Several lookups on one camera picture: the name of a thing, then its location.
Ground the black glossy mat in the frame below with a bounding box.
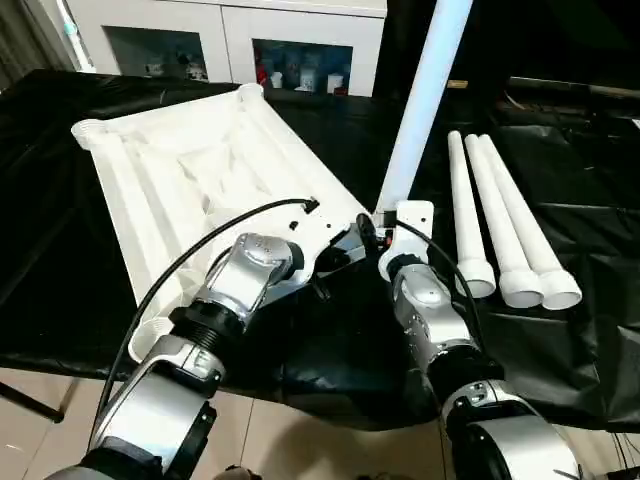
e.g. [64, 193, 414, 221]
[0, 69, 640, 434]

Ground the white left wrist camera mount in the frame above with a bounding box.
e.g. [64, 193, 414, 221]
[277, 199, 354, 289]

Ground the white plastic table leg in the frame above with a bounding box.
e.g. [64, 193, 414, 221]
[478, 134, 584, 310]
[447, 130, 497, 300]
[372, 0, 475, 229]
[464, 134, 545, 308]

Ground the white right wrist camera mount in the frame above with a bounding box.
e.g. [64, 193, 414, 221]
[378, 199, 435, 281]

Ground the black horizontal bar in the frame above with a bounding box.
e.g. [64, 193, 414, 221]
[507, 76, 640, 100]

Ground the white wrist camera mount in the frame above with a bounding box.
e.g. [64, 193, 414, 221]
[378, 199, 435, 281]
[277, 199, 354, 289]

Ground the grey curtain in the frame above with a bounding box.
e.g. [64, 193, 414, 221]
[0, 0, 76, 89]

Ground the white plastic stool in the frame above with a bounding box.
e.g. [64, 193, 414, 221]
[70, 83, 374, 364]

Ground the white cabinet with glass doors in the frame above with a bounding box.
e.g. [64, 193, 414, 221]
[64, 0, 389, 97]

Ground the black metal table leg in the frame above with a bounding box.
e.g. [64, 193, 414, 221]
[0, 382, 66, 425]

